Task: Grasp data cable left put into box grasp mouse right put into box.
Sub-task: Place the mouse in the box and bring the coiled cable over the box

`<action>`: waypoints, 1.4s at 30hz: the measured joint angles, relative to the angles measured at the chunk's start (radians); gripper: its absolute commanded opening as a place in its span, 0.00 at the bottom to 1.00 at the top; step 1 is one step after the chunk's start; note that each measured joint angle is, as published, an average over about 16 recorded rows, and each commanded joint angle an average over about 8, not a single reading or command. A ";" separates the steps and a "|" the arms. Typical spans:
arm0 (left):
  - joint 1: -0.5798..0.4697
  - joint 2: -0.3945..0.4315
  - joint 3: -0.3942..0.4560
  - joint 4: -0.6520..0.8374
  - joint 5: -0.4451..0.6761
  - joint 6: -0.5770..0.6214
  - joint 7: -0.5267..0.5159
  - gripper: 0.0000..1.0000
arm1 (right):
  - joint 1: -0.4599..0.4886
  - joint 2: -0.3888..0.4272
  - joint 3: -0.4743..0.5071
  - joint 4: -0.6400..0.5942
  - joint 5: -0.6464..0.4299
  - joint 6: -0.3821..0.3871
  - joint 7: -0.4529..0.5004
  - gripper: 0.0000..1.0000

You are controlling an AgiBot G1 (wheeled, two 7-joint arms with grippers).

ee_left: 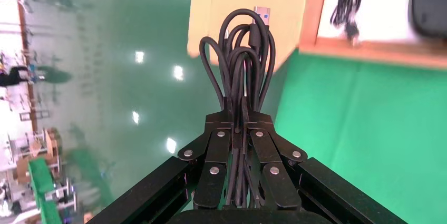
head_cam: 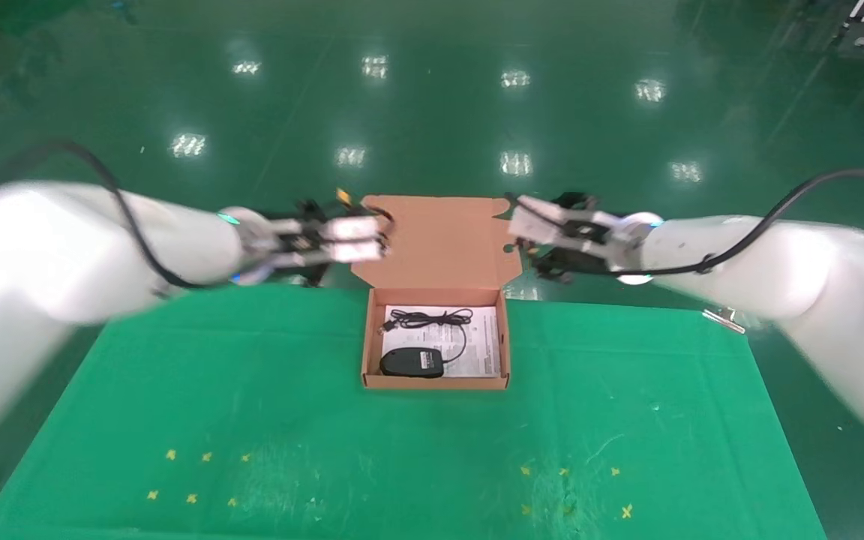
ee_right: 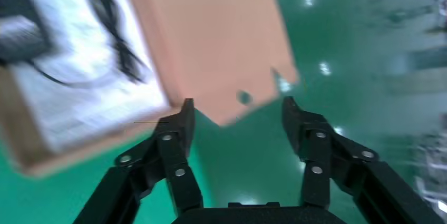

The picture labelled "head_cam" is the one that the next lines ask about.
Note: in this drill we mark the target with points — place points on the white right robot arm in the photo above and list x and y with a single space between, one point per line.
777 262

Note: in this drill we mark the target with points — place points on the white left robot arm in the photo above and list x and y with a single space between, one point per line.
64 247

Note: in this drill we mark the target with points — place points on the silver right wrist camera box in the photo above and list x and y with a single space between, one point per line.
544 221

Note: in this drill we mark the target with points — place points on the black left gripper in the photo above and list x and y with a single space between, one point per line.
310 208

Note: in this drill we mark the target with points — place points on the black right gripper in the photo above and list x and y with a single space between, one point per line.
571 264

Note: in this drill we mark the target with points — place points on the metal binder clip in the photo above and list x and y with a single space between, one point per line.
724 320

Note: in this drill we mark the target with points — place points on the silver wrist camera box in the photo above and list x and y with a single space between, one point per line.
544 221
353 229

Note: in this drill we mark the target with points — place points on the orange cardboard box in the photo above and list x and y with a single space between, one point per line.
439 247

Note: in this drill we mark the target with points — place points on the white printed instruction sheet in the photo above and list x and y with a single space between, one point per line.
484 337

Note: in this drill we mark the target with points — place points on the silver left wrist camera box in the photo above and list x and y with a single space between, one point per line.
353 229

